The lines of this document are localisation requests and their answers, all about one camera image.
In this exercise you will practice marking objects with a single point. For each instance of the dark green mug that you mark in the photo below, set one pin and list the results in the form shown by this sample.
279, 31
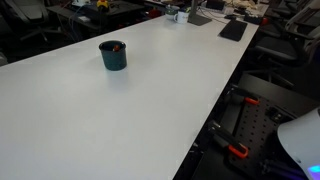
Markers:
113, 62

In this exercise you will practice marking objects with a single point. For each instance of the marker with red cap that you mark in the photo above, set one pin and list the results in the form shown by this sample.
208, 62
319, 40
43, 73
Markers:
116, 48

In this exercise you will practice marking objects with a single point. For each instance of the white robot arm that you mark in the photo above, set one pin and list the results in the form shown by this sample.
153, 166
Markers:
301, 140

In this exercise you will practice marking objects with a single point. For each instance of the white mug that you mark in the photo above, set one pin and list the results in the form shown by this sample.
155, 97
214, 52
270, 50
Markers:
182, 17

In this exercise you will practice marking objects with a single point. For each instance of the green bowl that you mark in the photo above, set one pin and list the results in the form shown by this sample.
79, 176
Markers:
171, 11

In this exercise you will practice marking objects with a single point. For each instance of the grey monitor stand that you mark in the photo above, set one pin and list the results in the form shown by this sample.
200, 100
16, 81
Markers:
197, 18

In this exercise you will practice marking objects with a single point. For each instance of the black side desk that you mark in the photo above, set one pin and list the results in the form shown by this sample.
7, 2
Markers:
116, 10

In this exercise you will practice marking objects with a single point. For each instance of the black flat pad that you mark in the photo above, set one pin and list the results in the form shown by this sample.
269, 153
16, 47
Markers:
233, 30

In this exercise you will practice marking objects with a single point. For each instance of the black computer mouse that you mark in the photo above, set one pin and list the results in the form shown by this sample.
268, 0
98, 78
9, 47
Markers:
230, 16

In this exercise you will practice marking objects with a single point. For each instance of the yellow and red object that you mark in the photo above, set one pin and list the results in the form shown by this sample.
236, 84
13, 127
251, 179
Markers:
102, 4

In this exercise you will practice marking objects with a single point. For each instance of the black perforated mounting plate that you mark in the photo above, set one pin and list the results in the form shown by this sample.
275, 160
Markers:
256, 130

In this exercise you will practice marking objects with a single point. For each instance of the black robot stand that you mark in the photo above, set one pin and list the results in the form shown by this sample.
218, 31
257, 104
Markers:
266, 90

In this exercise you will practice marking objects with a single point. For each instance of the grey mesh office chair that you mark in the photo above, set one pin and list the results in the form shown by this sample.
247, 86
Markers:
283, 46

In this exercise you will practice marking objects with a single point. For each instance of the dark office chair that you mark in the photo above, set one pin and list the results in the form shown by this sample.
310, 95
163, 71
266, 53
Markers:
30, 13

